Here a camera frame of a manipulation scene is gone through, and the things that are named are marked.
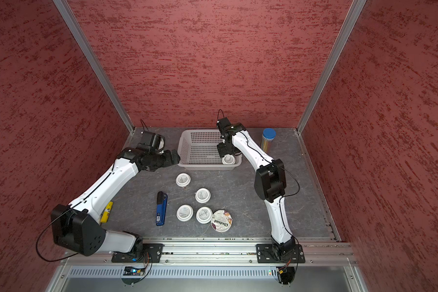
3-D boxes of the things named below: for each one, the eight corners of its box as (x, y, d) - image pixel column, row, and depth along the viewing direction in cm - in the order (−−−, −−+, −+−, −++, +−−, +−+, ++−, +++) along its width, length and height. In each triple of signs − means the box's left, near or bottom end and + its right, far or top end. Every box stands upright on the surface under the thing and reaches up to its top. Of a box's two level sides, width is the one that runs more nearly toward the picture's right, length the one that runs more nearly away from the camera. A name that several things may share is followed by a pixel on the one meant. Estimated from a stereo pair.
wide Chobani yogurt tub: (210, 233, 81) (210, 230, 76) (211, 213, 87) (211, 209, 82) (232, 233, 81) (232, 230, 77) (231, 213, 87) (232, 209, 82)
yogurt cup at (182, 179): (177, 190, 94) (174, 184, 88) (179, 179, 98) (176, 173, 92) (191, 190, 94) (189, 184, 88) (192, 179, 98) (190, 173, 92)
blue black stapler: (157, 226, 83) (154, 223, 79) (160, 195, 93) (157, 191, 89) (166, 224, 84) (163, 221, 80) (167, 194, 93) (165, 190, 89)
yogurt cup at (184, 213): (178, 224, 83) (174, 219, 77) (180, 210, 88) (177, 204, 82) (193, 224, 84) (191, 219, 78) (194, 210, 88) (192, 204, 82)
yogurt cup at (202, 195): (195, 206, 89) (194, 200, 83) (197, 193, 93) (195, 187, 87) (210, 206, 89) (209, 201, 83) (210, 193, 93) (210, 187, 87)
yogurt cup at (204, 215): (197, 226, 83) (195, 222, 77) (198, 211, 87) (196, 206, 82) (212, 226, 83) (211, 222, 77) (212, 211, 87) (212, 206, 82)
